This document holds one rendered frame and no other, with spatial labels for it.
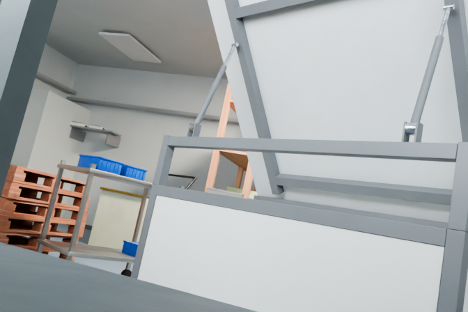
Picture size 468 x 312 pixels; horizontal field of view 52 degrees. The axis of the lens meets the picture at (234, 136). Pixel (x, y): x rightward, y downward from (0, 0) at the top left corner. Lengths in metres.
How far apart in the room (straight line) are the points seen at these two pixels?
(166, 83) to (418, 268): 9.12
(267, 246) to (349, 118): 0.63
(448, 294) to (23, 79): 0.94
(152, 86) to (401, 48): 8.78
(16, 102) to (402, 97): 1.36
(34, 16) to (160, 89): 9.54
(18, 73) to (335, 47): 1.37
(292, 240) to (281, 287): 0.13
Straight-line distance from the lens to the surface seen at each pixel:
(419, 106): 1.30
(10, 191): 4.31
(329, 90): 1.84
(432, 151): 1.22
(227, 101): 6.16
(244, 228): 1.51
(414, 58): 1.65
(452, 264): 1.17
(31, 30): 0.55
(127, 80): 10.52
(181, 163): 9.46
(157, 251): 1.82
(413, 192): 1.78
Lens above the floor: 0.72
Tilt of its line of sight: 10 degrees up
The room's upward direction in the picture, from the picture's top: 12 degrees clockwise
